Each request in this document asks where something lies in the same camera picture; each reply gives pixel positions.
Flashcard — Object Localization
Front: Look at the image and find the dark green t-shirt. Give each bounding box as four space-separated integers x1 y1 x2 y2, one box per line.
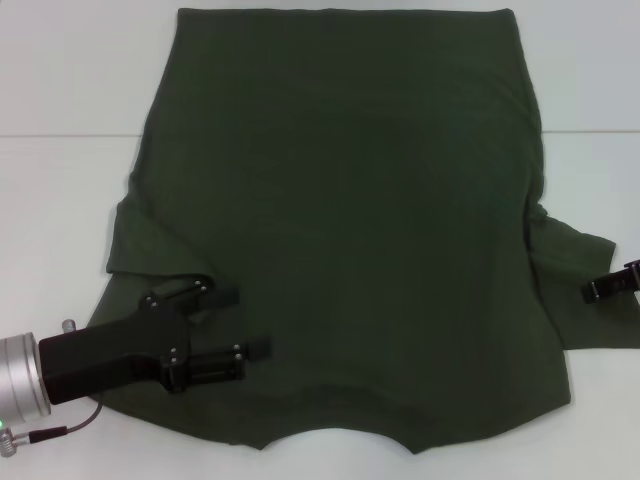
89 5 640 456

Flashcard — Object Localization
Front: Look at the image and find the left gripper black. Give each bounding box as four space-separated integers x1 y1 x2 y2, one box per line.
38 280 273 405

